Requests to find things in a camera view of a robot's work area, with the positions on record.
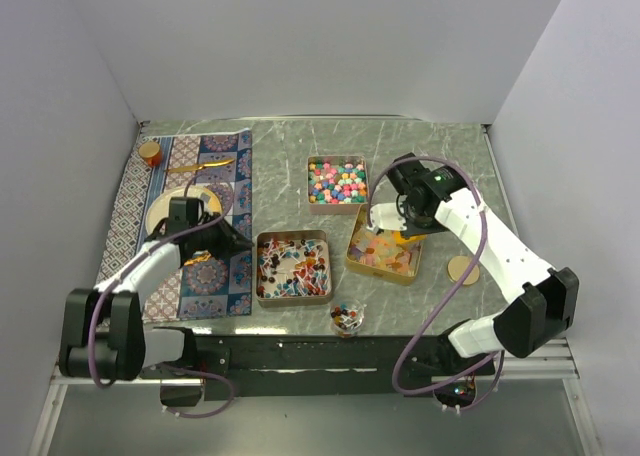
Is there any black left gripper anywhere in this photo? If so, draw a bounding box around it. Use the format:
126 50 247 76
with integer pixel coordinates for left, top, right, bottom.
190 212 253 261

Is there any yellow plastic scoop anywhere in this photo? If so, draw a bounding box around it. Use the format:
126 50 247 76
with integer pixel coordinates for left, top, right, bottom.
391 231 421 246

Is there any gold tin of lollipops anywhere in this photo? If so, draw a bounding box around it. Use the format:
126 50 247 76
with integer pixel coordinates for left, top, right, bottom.
254 230 333 309

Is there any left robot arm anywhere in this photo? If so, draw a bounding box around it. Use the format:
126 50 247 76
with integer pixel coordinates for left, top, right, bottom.
58 196 252 387

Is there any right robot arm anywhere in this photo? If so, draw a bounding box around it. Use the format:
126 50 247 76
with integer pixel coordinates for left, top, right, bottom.
370 153 579 375

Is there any yellow tin of popsicle candies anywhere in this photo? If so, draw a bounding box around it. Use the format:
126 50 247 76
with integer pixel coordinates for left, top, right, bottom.
346 205 425 285

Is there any pink tin of star candies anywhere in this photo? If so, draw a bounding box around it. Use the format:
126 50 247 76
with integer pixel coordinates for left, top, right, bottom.
307 155 369 215

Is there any gold fork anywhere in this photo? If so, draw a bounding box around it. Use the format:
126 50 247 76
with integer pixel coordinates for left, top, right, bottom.
184 252 211 266

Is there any patterned mandala placemat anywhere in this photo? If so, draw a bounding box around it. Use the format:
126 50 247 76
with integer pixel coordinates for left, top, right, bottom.
98 129 252 323

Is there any round wooden jar lid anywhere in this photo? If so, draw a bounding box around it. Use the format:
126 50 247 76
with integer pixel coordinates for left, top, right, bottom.
447 255 480 286

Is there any yellow round plate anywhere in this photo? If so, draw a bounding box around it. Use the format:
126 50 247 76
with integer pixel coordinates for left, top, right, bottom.
144 186 222 239

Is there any gold knife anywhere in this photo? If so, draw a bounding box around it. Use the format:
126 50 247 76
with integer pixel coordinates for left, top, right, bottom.
165 158 235 174

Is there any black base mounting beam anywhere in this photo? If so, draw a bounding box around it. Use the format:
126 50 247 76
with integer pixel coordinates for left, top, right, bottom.
138 325 496 410

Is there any orange cup with lid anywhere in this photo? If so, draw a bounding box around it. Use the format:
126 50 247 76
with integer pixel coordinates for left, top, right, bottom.
138 140 163 168

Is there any clear glass jar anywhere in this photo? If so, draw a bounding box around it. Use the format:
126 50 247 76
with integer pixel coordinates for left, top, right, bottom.
329 299 365 338

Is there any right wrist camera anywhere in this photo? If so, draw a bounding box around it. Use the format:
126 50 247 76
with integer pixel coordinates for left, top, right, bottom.
367 202 407 232

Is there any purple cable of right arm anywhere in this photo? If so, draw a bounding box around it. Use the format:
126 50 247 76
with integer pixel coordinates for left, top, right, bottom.
367 154 504 413

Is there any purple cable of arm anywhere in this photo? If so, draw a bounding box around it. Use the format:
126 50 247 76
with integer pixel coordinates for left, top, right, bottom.
367 154 504 413
88 168 236 420

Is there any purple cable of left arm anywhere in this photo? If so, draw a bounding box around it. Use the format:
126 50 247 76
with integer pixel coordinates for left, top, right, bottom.
88 168 236 420

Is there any aluminium rail frame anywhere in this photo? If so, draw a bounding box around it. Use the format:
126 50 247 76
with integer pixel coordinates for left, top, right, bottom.
29 123 601 456

